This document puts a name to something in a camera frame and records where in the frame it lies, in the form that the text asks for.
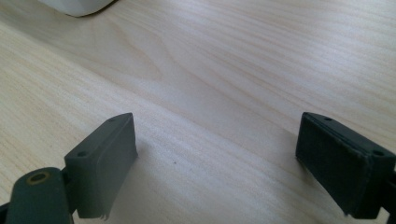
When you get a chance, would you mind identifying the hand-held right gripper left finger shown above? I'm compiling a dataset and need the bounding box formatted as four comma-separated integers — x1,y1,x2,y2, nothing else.
64,112,139,220

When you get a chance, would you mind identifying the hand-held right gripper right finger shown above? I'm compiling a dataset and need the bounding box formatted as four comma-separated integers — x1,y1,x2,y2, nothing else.
294,111,396,220

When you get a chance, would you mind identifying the white rounded object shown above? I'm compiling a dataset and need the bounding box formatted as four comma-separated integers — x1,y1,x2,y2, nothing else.
37,0,116,18

